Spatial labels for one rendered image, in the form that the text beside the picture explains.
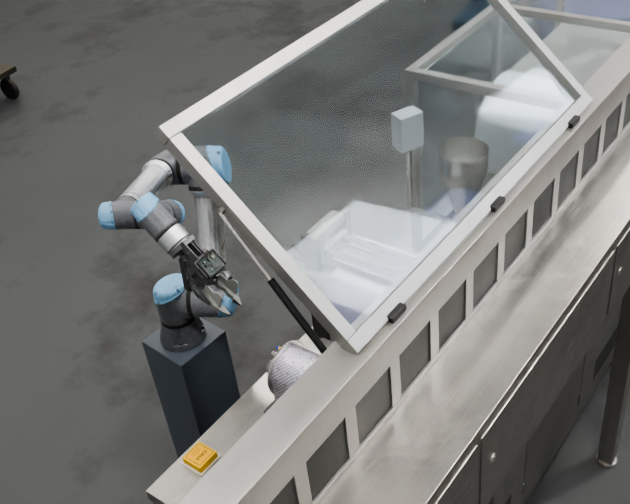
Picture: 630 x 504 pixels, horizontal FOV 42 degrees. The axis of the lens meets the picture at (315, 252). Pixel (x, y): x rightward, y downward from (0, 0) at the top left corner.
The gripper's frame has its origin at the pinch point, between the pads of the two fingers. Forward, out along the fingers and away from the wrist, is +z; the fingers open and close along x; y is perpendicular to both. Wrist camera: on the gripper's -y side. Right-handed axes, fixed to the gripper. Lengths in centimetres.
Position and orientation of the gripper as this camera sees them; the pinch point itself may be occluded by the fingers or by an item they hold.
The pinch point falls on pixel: (230, 306)
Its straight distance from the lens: 211.3
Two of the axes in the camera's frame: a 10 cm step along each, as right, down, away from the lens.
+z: 6.8, 7.4, -0.2
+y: 4.4, -4.2, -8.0
